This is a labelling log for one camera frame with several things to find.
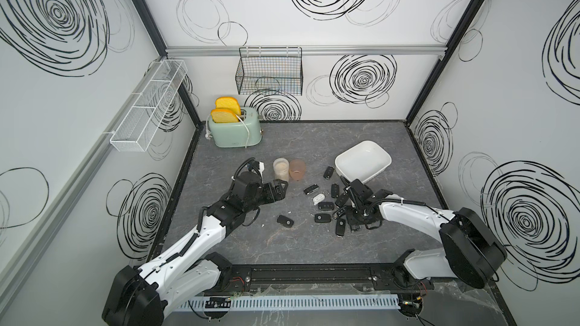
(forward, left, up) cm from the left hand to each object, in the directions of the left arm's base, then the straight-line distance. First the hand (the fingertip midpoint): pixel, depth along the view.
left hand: (278, 186), depth 79 cm
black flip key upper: (+6, -22, -13) cm, 26 cm away
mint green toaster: (+27, +22, -4) cm, 35 cm away
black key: (+15, -21, -13) cm, 29 cm away
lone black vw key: (-8, -2, -13) cm, 16 cm away
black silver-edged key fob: (+6, -12, -13) cm, 19 cm away
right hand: (-5, -28, -15) cm, 32 cm away
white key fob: (+2, -16, -14) cm, 21 cm away
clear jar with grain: (+12, 0, -5) cm, 13 cm away
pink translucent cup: (+16, -7, -13) cm, 21 cm away
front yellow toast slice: (+31, +26, +4) cm, 40 cm away
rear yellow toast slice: (+37, +25, +6) cm, 45 cm away
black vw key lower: (-6, -17, -14) cm, 23 cm away
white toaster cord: (+32, +37, -11) cm, 50 cm away
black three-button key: (-1, -18, -13) cm, 23 cm away
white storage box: (+22, -37, -14) cm, 46 cm away
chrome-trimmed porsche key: (-3, -24, -13) cm, 27 cm away
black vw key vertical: (-9, -23, -14) cm, 29 cm away
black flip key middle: (+1, -25, -12) cm, 28 cm away
